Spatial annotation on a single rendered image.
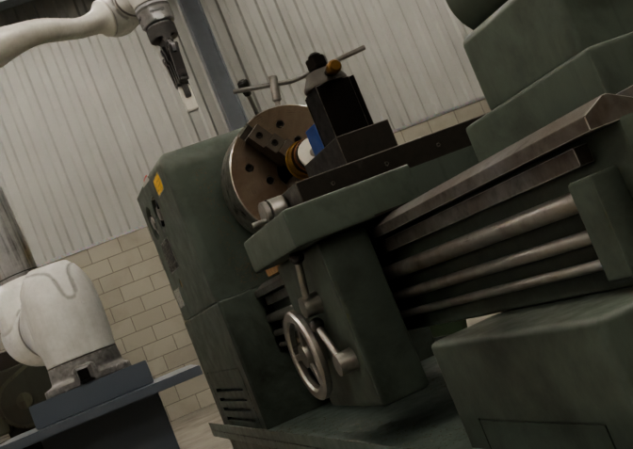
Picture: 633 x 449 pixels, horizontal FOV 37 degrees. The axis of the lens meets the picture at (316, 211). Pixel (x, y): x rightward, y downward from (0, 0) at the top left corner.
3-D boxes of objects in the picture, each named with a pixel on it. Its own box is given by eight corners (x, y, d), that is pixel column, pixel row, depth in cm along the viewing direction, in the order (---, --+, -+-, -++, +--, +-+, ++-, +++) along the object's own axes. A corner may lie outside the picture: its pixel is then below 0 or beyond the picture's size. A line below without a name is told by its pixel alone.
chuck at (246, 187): (236, 251, 224) (211, 123, 229) (361, 230, 234) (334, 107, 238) (244, 245, 216) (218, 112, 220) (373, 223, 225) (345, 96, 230)
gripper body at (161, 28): (143, 36, 248) (156, 69, 247) (147, 24, 240) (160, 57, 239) (170, 28, 250) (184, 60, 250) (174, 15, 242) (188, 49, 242)
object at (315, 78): (300, 100, 169) (294, 85, 170) (340, 87, 172) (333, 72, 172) (312, 86, 162) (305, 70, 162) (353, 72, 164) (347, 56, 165)
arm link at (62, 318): (56, 365, 197) (20, 266, 198) (34, 376, 212) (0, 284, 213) (127, 338, 206) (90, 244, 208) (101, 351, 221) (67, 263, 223)
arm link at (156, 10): (136, 4, 240) (144, 24, 239) (170, -6, 243) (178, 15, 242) (133, 17, 248) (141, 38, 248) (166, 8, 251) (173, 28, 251)
